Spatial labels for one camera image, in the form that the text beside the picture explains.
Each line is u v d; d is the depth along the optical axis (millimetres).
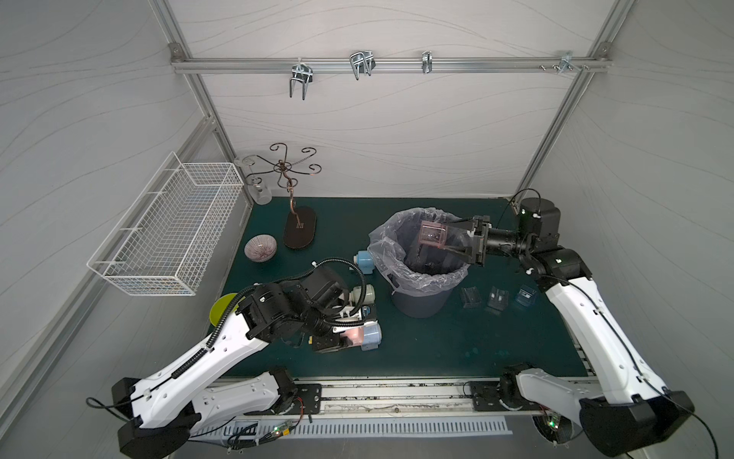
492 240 571
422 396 755
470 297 914
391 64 770
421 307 903
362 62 765
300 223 1093
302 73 779
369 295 851
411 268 663
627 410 362
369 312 538
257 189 955
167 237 691
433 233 625
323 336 554
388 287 736
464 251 611
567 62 764
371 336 769
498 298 921
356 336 605
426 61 781
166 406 380
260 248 1034
